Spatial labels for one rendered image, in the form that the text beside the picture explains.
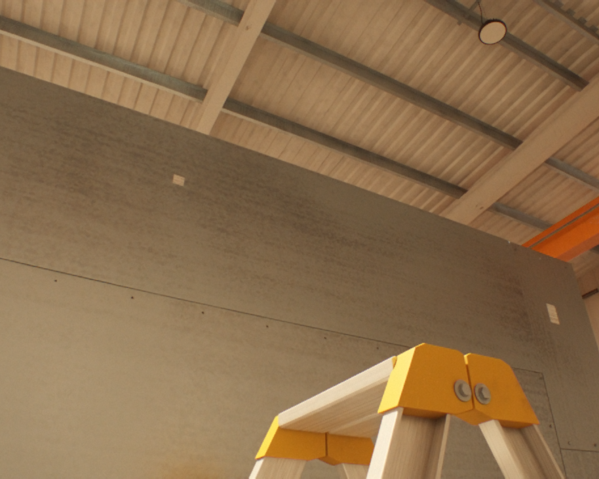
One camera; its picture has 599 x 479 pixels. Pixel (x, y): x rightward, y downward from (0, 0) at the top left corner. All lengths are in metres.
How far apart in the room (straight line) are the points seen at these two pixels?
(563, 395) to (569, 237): 7.68
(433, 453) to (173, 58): 7.36
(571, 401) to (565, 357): 0.17
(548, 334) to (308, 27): 5.92
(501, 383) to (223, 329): 0.77
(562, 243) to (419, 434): 9.13
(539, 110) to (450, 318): 7.59
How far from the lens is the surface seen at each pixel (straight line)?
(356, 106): 8.13
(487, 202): 9.37
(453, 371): 0.59
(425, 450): 0.56
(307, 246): 1.47
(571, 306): 2.28
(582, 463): 1.96
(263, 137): 8.50
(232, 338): 1.24
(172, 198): 1.37
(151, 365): 1.16
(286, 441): 0.80
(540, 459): 0.68
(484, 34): 6.68
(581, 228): 9.49
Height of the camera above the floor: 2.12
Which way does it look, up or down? 33 degrees up
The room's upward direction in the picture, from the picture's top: straight up
